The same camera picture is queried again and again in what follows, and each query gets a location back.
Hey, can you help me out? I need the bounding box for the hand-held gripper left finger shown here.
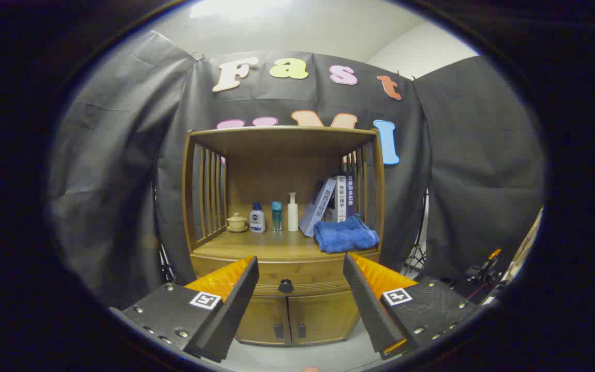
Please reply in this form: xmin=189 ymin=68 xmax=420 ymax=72
xmin=109 ymin=256 xmax=260 ymax=363

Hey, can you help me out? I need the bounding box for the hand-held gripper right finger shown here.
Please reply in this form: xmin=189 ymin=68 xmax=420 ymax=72
xmin=342 ymin=253 xmax=479 ymax=361

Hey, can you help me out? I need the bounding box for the wooden cabinet door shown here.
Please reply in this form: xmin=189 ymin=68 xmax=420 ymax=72
xmin=288 ymin=292 xmax=360 ymax=344
xmin=236 ymin=296 xmax=292 ymax=346

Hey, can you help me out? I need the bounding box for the wooden countertop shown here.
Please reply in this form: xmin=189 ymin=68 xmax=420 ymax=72
xmin=193 ymin=227 xmax=381 ymax=261

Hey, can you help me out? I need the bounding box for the wooden cabinet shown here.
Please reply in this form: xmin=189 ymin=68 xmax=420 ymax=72
xmin=182 ymin=127 xmax=386 ymax=347

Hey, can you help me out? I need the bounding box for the blue folded towel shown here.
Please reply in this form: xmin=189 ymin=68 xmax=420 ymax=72
xmin=313 ymin=214 xmax=380 ymax=254

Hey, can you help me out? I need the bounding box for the light stand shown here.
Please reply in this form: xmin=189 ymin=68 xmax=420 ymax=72
xmin=402 ymin=189 xmax=430 ymax=277

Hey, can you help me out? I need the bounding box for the beige lidded teacup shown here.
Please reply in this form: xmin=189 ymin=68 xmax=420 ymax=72
xmin=226 ymin=213 xmax=249 ymax=233

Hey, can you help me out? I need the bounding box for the white blue-capped lotion bottle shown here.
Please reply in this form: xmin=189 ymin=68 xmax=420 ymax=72
xmin=249 ymin=202 xmax=266 ymax=234

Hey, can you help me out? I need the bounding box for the white spine book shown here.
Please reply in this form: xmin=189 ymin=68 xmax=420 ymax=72
xmin=328 ymin=176 xmax=348 ymax=223

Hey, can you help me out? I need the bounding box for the pale lavender book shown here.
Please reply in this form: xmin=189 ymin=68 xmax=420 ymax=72
xmin=299 ymin=177 xmax=338 ymax=238

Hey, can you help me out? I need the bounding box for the white pump bottle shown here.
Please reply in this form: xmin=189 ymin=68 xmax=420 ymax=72
xmin=287 ymin=192 xmax=299 ymax=232

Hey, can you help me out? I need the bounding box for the black orange clamp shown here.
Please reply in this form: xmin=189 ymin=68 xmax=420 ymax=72
xmin=465 ymin=248 xmax=502 ymax=290

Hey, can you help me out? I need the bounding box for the wooden plank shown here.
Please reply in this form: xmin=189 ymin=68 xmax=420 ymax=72
xmin=504 ymin=207 xmax=543 ymax=282

